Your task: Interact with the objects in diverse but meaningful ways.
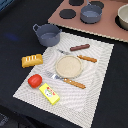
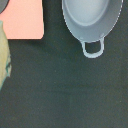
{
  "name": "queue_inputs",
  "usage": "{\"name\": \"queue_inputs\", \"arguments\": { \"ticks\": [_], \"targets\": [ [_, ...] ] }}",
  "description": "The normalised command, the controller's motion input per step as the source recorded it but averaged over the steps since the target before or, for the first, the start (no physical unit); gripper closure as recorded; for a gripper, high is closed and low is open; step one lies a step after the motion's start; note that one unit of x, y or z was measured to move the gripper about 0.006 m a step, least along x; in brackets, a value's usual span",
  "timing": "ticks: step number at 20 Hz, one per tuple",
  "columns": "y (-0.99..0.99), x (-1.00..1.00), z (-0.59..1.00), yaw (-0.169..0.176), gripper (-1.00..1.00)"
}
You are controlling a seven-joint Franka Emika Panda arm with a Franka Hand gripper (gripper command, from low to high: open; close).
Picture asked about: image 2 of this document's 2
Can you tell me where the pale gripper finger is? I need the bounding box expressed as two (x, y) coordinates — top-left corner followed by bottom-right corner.
(0, 21), (12, 89)

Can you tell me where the pink stove board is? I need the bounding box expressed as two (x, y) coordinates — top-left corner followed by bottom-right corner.
(0, 0), (44, 39)

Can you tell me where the grey pot with handles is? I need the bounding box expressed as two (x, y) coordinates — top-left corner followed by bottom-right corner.
(62, 0), (123, 58)

